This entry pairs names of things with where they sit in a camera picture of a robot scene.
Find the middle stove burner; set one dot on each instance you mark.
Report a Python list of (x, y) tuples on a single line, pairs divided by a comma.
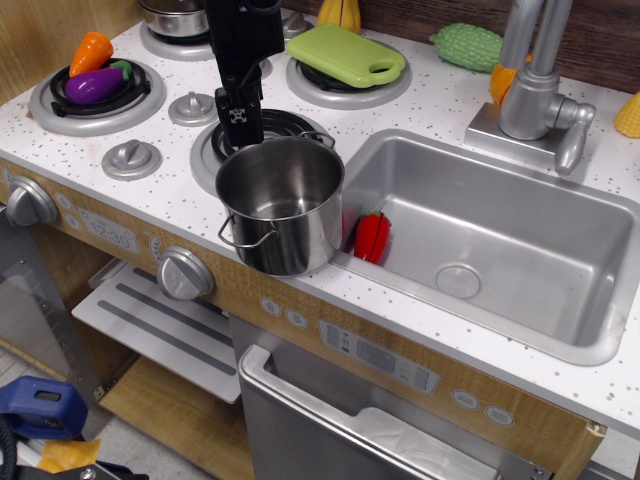
[(211, 148)]

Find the green toy cutting board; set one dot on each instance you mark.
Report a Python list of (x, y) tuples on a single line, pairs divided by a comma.
[(346, 56)]

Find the silver dishwasher door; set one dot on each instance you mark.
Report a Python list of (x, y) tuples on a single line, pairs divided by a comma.
[(309, 420)]

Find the orange toy carrot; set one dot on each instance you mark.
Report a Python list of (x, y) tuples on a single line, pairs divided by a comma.
[(94, 50)]

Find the silver stovetop knob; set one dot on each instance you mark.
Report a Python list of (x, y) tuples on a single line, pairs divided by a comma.
[(294, 25), (131, 160), (193, 110)]

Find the silver oven knob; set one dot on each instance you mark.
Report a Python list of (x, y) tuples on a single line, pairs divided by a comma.
[(29, 204), (182, 276)]

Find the silver stovetop knob front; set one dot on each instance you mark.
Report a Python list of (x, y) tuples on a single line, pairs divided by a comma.
[(131, 160)]

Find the silver sink basin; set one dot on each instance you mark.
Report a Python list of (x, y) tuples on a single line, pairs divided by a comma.
[(549, 263)]

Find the silver stovetop knob middle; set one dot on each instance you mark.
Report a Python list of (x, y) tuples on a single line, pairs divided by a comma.
[(193, 110)]

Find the purple toy eggplant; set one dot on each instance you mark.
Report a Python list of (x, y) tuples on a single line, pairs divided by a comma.
[(95, 86)]

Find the stainless steel pot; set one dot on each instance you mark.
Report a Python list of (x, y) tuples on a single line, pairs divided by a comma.
[(284, 203)]

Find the blue clamp tool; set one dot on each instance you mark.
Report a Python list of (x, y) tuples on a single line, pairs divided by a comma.
[(39, 408)]

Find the back left stove burner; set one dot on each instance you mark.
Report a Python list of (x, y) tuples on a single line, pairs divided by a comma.
[(184, 49)]

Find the steel pot at back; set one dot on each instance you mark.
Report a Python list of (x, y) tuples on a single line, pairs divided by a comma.
[(175, 18)]

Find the yellow toy banana bunch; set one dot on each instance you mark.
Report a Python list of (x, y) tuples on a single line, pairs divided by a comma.
[(343, 13)]

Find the red toy pepper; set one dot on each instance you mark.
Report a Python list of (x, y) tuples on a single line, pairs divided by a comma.
[(372, 237)]

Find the green bumpy toy gourd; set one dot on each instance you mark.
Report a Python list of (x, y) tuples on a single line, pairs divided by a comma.
[(470, 47)]

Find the back right stove burner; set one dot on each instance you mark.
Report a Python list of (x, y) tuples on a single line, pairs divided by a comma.
[(322, 90)]

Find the silver oven knob right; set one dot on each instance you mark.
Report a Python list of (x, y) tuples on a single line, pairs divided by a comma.
[(182, 276)]

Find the silver stovetop knob back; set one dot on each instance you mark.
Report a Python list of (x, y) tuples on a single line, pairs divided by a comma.
[(294, 25)]

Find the white oven rack shelf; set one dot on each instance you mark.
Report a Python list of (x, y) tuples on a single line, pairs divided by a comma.
[(190, 339)]

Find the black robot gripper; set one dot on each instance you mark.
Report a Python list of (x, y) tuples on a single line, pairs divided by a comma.
[(243, 33)]

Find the orange toy behind faucet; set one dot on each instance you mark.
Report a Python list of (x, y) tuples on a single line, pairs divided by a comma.
[(501, 80)]

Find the stove burner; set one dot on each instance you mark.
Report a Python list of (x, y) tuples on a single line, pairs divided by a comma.
[(322, 90), (139, 99), (211, 148), (184, 49)]

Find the silver oven knob left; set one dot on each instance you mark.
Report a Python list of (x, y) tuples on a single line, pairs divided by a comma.
[(29, 204)]

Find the front left stove burner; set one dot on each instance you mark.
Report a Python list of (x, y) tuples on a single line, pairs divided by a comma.
[(139, 99)]

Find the yellow toy corn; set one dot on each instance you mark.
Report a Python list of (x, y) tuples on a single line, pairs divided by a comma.
[(627, 120)]

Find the silver toy faucet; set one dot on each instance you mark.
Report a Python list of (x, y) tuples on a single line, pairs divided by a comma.
[(535, 123)]

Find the open oven door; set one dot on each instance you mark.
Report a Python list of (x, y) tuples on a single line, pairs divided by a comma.
[(35, 323)]

